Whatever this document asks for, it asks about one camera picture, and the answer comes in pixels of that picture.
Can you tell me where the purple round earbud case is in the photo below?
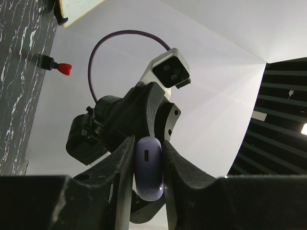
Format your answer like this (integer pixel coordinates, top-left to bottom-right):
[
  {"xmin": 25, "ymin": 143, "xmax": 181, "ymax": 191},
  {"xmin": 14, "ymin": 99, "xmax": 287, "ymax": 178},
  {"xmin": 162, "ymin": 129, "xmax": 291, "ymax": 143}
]
[{"xmin": 134, "ymin": 137, "xmax": 164, "ymax": 202}]

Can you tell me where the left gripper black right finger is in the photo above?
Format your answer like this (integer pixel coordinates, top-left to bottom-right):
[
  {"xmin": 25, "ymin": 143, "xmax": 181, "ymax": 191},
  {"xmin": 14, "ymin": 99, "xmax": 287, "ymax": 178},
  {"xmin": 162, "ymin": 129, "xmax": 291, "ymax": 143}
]
[{"xmin": 162, "ymin": 141, "xmax": 307, "ymax": 230}]

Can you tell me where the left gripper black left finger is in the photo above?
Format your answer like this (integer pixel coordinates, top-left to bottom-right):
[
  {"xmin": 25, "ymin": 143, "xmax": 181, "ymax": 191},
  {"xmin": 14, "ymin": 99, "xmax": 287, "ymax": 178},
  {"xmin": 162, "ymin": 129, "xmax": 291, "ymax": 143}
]
[{"xmin": 0, "ymin": 137, "xmax": 135, "ymax": 230}]

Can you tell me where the red emergency stop button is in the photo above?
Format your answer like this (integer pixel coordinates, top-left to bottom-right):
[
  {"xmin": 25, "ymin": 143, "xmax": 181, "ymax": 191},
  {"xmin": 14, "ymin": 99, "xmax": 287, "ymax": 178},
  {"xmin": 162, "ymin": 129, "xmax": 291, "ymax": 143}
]
[{"xmin": 36, "ymin": 53, "xmax": 72, "ymax": 76}]

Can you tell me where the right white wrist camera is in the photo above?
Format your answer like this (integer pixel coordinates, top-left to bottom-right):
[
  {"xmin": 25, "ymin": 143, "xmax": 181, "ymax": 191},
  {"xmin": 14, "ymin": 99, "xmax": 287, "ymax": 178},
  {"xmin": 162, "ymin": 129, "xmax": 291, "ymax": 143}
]
[{"xmin": 140, "ymin": 48, "xmax": 191, "ymax": 99}]

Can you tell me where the small whiteboard with wooden frame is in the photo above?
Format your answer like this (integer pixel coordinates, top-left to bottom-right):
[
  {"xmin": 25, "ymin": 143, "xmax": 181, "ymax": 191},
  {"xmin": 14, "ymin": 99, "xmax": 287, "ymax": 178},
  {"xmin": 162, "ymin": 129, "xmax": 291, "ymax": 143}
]
[{"xmin": 54, "ymin": 0, "xmax": 105, "ymax": 28}]

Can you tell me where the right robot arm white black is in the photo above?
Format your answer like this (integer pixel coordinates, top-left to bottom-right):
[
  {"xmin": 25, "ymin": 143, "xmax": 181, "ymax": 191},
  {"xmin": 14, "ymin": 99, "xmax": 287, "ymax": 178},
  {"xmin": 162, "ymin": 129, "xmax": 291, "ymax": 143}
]
[{"xmin": 66, "ymin": 82, "xmax": 181, "ymax": 165}]

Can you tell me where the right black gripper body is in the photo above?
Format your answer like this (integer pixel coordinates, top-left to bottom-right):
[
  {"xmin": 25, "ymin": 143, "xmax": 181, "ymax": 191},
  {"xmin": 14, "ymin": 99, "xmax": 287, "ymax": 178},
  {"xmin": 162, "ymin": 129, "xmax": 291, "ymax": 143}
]
[{"xmin": 94, "ymin": 82, "xmax": 181, "ymax": 152}]

